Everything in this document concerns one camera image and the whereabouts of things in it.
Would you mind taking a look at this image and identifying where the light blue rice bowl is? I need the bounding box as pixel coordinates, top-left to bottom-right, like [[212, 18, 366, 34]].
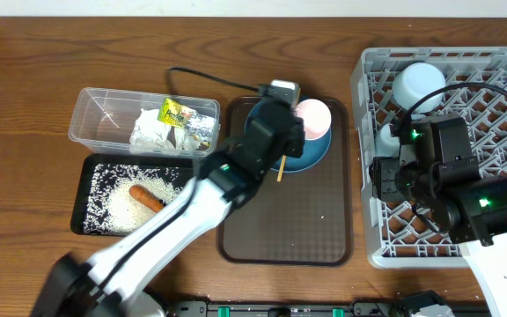
[[392, 63, 446, 110]]

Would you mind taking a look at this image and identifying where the light blue cup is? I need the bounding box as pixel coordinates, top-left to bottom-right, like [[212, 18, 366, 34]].
[[375, 123, 400, 158]]

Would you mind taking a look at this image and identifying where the brown serving tray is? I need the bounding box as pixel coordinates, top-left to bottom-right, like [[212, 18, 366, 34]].
[[217, 98, 353, 267]]

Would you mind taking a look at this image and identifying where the pink cup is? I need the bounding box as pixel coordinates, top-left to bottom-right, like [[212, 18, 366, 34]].
[[295, 99, 332, 141]]

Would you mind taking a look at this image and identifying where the white rice pile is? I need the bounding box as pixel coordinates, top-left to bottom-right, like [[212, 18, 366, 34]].
[[82, 163, 192, 236]]

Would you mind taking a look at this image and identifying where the orange carrot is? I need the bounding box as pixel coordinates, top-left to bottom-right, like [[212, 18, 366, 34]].
[[129, 185, 165, 213]]

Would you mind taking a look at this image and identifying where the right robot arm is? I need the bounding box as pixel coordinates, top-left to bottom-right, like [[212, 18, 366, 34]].
[[370, 156, 507, 316]]

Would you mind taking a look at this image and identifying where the dark blue plate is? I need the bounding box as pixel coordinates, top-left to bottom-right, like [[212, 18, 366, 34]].
[[243, 94, 333, 173]]

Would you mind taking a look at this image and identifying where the grey dishwasher rack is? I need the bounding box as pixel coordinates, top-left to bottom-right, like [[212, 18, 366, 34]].
[[350, 47, 507, 269]]

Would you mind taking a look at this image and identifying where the right wooden chopstick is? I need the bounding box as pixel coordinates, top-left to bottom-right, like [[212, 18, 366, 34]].
[[276, 155, 287, 182]]

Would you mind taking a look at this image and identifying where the clear plastic bin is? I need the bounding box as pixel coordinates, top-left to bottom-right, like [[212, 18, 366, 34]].
[[69, 88, 220, 158]]

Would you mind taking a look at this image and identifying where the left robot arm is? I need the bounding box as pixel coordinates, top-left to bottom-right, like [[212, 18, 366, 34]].
[[31, 98, 305, 316]]

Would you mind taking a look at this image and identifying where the green yellow snack wrapper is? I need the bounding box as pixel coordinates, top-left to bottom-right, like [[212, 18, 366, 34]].
[[158, 98, 215, 151]]

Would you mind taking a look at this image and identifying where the white tissue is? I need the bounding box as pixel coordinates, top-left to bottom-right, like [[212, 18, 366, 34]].
[[129, 109, 201, 151]]

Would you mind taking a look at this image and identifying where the black plastic tray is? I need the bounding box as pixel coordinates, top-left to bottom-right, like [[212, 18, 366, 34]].
[[70, 154, 193, 236]]

